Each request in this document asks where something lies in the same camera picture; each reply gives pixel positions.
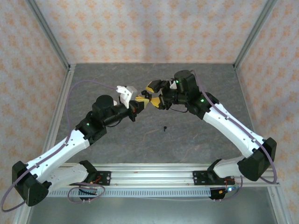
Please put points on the black earbud charging case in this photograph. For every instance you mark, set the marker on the black earbud charging case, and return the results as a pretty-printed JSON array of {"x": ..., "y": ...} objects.
[{"x": 146, "y": 94}]

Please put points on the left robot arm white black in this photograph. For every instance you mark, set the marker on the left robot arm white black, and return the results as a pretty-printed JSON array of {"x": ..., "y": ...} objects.
[{"x": 58, "y": 151}]

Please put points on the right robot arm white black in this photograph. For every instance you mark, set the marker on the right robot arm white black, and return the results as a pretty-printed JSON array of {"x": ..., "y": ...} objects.
[{"x": 233, "y": 130}]

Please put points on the grey metal panel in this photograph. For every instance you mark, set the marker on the grey metal panel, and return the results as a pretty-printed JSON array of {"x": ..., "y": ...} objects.
[{"x": 163, "y": 210}]

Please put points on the aluminium table side rail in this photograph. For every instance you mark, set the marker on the aluminium table side rail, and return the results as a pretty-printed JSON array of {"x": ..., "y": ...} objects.
[
  {"x": 61, "y": 105},
  {"x": 251, "y": 116}
]

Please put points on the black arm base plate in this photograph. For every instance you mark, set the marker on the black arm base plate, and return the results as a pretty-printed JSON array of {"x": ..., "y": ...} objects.
[
  {"x": 198, "y": 178},
  {"x": 105, "y": 178}
]

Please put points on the long aluminium table rail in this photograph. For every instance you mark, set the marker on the long aluminium table rail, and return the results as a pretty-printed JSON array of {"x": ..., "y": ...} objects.
[{"x": 151, "y": 175}]

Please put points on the aluminium frame post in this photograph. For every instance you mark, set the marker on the aluminium frame post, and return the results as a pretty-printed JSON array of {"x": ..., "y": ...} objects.
[
  {"x": 253, "y": 35},
  {"x": 49, "y": 35}
]

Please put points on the aluminium lower frame bar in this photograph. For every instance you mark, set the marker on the aluminium lower frame bar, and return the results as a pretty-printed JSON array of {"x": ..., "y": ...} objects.
[
  {"x": 22, "y": 215},
  {"x": 276, "y": 205}
]

